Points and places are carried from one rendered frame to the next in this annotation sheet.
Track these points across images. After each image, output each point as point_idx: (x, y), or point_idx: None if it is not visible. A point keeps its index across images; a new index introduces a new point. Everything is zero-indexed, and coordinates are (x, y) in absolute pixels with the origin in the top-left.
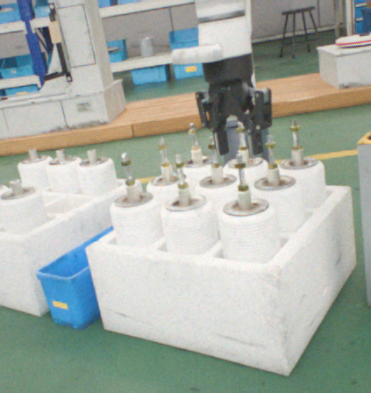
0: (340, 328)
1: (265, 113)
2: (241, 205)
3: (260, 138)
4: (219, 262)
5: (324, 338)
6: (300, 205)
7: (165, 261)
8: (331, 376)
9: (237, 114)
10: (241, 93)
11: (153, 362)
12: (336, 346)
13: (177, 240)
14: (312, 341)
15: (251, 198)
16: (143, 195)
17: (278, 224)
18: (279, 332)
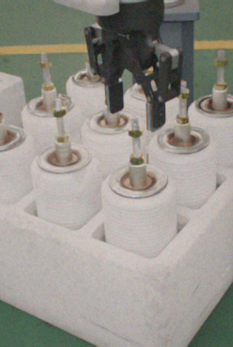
0: None
1: (172, 81)
2: (132, 180)
3: (164, 107)
4: (97, 248)
5: (215, 328)
6: (210, 173)
7: (31, 232)
8: None
9: (135, 74)
10: (143, 49)
11: (11, 337)
12: (226, 342)
13: (49, 207)
14: (200, 332)
15: (145, 173)
16: (13, 132)
17: (179, 194)
18: (159, 336)
